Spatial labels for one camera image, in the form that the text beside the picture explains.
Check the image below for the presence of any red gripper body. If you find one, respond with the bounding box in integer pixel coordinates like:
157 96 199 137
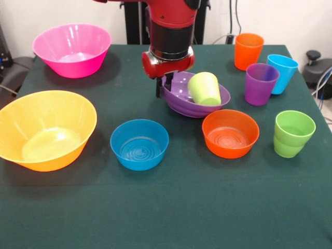
141 46 196 80

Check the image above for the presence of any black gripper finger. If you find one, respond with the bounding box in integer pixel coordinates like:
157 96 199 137
155 77 163 99
164 73 175 92

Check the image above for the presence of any purple bowl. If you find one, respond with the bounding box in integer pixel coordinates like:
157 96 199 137
161 71 231 119

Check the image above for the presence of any lime yellow cup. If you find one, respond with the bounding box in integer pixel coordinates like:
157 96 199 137
187 72 222 106

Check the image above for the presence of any black computer tower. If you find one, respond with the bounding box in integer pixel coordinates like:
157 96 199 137
0 23 13 76

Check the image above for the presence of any small blue bowl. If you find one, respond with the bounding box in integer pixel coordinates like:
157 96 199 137
109 119 170 171

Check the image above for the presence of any orange cup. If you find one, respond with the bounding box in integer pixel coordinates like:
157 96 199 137
234 33 265 71

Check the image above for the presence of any purple cup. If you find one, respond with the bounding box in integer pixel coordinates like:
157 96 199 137
244 63 280 107

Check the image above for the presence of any small orange bowl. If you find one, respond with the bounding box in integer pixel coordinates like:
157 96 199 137
202 109 260 159

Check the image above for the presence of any blue cup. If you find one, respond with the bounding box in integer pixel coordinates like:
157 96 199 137
267 54 299 95

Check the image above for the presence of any large pink bowl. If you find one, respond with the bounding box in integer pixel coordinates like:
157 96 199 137
32 23 113 79

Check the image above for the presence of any dark green tablecloth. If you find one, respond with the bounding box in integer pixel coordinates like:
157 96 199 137
0 44 332 249

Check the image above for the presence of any large orange yellow bowl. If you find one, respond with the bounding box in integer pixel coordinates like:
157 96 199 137
0 90 98 172

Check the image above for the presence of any green cup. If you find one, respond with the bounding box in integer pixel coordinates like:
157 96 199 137
273 134 306 159
274 110 316 146

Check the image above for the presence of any black equipment with knob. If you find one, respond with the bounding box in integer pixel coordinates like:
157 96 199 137
302 50 332 90

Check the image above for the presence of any white cable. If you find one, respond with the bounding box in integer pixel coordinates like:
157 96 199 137
211 33 230 45

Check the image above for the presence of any black cable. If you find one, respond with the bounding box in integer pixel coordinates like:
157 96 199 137
235 0 244 35
229 0 234 36

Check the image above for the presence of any blue cable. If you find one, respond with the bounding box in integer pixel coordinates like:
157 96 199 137
312 66 332 109

